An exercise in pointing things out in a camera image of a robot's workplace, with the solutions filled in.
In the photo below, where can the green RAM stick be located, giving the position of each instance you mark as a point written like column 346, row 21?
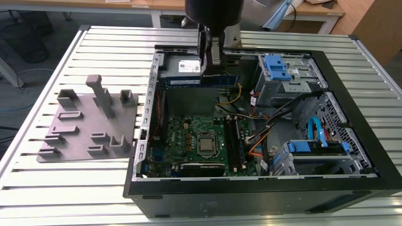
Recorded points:
column 185, row 82

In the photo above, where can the black open PC case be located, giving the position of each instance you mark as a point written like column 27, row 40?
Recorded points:
column 220, row 195

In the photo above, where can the green motherboard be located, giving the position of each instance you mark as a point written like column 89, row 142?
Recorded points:
column 180, row 131

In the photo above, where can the black RAM slot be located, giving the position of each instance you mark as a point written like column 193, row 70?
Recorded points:
column 230, row 143

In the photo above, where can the metal drive cage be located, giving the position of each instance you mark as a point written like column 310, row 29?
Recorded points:
column 296, row 87

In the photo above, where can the silver CPU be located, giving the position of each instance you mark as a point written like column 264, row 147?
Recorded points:
column 206, row 144

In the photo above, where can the grey power supply unit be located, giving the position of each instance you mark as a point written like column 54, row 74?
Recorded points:
column 189, row 99

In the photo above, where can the brown wooden cabinet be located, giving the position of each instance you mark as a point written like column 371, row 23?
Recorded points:
column 377, row 23

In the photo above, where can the long wooden desk white legs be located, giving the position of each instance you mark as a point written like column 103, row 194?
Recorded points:
column 94, row 4

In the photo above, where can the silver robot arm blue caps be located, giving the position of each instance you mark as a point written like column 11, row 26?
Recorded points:
column 233, row 35

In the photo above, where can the hard disk in blue carrier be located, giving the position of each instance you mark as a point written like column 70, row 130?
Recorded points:
column 300, row 147

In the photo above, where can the grey parts rack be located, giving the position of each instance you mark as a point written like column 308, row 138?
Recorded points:
column 85, row 113

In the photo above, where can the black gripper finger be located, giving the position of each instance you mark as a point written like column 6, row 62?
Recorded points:
column 205, row 54
column 217, row 54

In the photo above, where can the black graphics card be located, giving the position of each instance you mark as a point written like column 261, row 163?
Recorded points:
column 202, row 169

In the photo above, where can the metal disk bay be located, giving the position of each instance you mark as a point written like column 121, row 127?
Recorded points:
column 314, row 158

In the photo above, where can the small wooden desk white frame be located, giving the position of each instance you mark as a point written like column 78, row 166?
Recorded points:
column 314, row 10

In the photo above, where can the CPU socket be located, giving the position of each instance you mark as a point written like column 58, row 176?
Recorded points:
column 206, row 154

